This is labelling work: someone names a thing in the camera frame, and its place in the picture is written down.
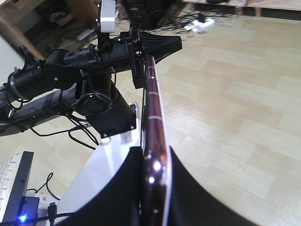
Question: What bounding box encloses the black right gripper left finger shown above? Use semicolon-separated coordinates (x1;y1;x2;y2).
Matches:
58;146;143;226

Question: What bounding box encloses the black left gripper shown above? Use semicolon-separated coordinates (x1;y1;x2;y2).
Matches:
97;25;182;89

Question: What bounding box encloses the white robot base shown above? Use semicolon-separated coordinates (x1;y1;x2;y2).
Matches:
57;102;141;213

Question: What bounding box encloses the white power strip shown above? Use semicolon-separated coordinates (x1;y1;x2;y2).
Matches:
184;18;215;33

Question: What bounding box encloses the grey electronics box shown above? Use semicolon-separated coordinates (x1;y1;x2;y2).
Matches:
0;151;55;226

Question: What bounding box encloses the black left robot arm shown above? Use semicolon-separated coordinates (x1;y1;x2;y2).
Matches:
0;25;182;226

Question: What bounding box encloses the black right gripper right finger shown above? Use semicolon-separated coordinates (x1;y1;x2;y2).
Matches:
168;148;256;226

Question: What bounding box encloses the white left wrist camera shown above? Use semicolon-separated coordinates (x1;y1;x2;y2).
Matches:
100;0;116;33

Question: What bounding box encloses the black smartphone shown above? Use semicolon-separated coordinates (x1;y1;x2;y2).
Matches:
140;55;172;226

